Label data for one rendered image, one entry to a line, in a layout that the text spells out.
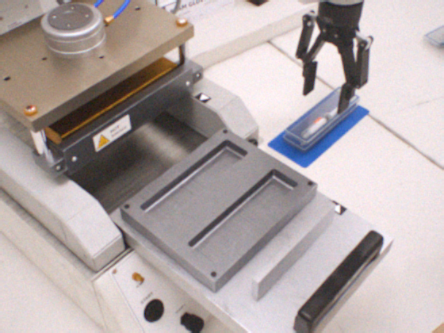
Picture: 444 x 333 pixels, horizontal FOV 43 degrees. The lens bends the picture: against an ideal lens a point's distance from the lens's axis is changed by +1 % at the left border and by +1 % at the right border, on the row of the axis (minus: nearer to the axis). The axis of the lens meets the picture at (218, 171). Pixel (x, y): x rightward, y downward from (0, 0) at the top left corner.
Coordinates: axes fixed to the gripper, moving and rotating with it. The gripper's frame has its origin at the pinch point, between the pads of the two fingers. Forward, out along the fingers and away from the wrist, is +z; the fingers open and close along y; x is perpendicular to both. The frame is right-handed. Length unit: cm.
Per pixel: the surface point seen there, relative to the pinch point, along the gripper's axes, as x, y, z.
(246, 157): -35.3, 10.1, -14.9
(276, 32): 18.8, -27.6, 8.0
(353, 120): 6.3, 3.7, 9.7
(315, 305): -48, 31, -16
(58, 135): -53, -6, -21
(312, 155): -7.7, 3.7, 9.6
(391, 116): 12.6, 8.9, 9.8
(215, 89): -28.0, -2.8, -15.5
